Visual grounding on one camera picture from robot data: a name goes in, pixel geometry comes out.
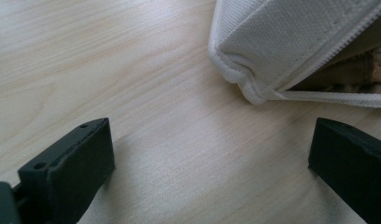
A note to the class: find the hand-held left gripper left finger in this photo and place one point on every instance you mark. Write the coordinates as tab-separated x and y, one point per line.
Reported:
73	174

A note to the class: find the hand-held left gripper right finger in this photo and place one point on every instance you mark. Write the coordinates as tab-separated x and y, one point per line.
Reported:
353	165

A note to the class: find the white zippered fabric case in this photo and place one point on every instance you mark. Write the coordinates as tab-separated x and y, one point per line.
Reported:
272	40

